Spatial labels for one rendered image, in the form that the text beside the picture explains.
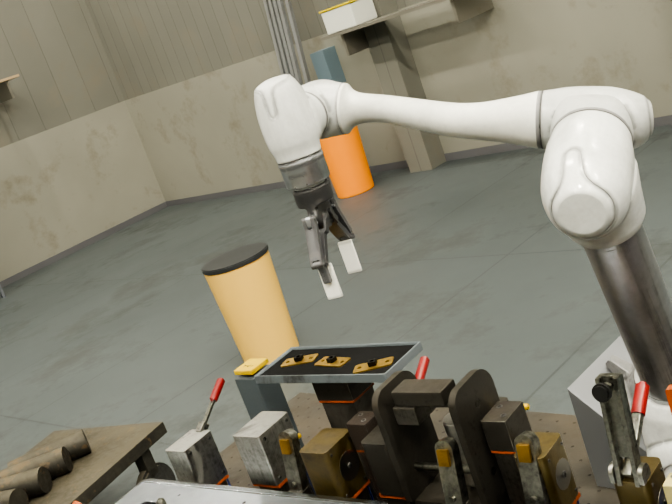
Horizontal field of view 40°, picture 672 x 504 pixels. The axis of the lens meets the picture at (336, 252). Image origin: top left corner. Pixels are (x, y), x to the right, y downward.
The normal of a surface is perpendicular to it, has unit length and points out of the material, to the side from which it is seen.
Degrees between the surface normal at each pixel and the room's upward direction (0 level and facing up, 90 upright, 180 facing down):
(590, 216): 102
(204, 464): 90
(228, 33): 90
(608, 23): 90
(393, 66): 90
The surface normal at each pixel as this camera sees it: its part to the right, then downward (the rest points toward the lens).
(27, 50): 0.69, -0.06
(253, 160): -0.65, 0.40
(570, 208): -0.30, 0.55
